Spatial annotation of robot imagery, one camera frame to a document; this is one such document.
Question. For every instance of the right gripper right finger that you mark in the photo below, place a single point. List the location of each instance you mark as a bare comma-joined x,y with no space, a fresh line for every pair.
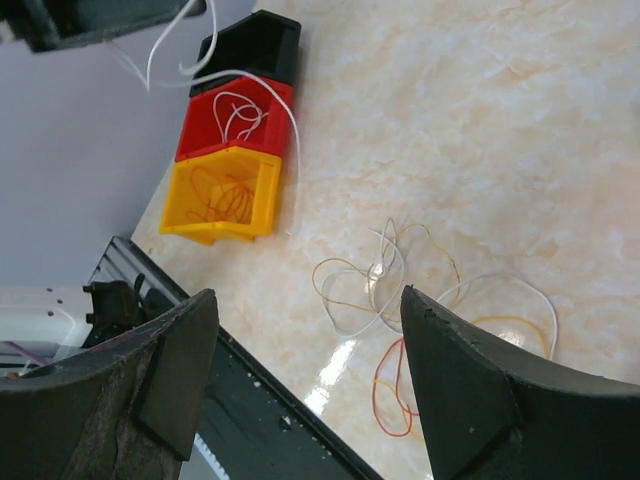
491,410

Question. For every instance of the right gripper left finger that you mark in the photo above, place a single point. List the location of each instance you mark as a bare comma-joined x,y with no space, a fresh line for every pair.
125,409

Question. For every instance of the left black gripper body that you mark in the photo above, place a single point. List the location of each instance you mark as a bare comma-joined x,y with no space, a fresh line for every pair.
51,25

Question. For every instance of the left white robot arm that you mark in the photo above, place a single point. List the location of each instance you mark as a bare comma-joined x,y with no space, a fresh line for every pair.
39,325

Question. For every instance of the red plastic bin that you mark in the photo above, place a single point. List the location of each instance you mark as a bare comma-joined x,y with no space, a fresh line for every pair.
241,112

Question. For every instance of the black plastic bin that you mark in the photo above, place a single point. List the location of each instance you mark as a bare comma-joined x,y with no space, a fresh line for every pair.
264,44

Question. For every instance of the yellow plastic bin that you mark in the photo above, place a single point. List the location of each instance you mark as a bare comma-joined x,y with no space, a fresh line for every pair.
227,194

